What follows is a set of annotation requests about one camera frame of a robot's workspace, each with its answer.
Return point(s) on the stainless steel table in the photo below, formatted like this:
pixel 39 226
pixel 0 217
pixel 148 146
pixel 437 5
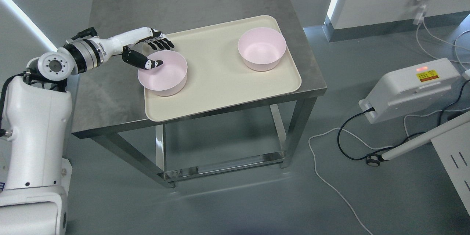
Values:
pixel 111 100

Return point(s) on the pink bowl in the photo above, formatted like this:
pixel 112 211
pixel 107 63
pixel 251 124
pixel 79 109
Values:
pixel 168 78
pixel 261 48

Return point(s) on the white power unit box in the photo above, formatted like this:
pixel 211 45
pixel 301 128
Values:
pixel 409 90

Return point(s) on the white stand leg with caster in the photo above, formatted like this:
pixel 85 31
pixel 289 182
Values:
pixel 375 160

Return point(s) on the white humanoid robot arm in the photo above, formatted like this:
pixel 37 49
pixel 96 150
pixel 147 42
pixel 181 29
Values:
pixel 37 107

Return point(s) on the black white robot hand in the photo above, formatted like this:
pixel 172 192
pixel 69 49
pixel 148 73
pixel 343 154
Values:
pixel 121 44

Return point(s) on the cream plastic tray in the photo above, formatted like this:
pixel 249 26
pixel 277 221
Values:
pixel 217 76

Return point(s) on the white perforated panel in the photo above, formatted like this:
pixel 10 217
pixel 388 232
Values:
pixel 453 149

